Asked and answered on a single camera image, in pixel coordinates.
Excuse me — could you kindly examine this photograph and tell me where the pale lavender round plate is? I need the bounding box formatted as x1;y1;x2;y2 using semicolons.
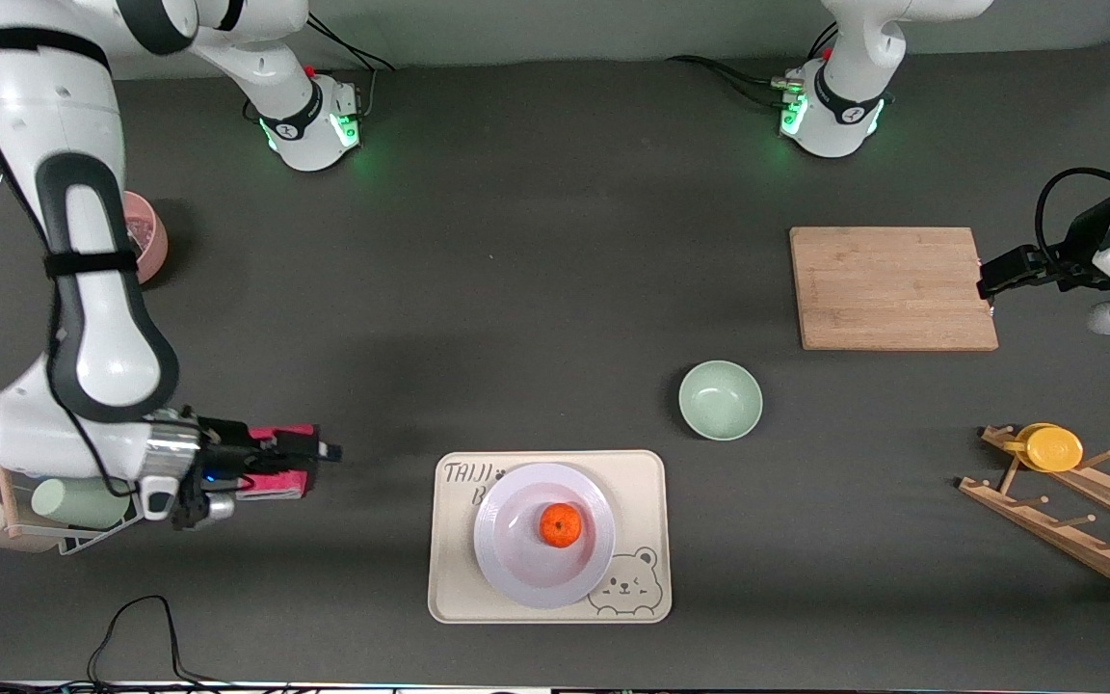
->
473;464;618;610

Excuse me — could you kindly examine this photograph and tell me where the orange mandarin fruit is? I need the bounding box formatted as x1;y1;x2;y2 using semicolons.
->
540;503;584;549

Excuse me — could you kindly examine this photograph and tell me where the pink folded cloth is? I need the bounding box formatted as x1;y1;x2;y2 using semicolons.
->
245;424;318;501

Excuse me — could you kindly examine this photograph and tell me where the wooden cutting board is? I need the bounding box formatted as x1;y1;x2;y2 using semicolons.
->
790;227;1000;352

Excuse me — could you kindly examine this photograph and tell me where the green cup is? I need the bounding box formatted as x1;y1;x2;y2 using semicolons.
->
31;477;132;529

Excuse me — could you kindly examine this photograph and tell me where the yellow cup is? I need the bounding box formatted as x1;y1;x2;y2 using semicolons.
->
1003;423;1085;473

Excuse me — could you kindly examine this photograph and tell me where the pink bowl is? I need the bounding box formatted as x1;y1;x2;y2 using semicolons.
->
121;191;170;285

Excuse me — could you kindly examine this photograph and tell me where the wooden peg dish rack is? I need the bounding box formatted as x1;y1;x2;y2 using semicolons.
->
958;424;1110;607

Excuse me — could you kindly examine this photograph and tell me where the pale green bowl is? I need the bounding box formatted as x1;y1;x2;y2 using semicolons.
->
678;360;764;441

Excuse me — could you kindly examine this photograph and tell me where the beige bear print tray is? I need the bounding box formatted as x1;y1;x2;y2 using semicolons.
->
428;450;673;625

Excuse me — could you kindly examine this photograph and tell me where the white wire cup rack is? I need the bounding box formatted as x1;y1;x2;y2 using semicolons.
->
0;387;145;557

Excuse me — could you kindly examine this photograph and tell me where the black floor cable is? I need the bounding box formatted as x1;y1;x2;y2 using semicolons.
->
0;595;257;691

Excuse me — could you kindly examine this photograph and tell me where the black left arm base cable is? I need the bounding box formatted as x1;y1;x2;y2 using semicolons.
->
666;24;840;112

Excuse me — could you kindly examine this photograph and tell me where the black arm base cable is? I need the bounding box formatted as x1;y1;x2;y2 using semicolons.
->
243;19;398;126
666;24;840;112

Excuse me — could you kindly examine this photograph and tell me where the black right arm base cable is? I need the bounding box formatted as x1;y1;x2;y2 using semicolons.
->
243;19;398;126

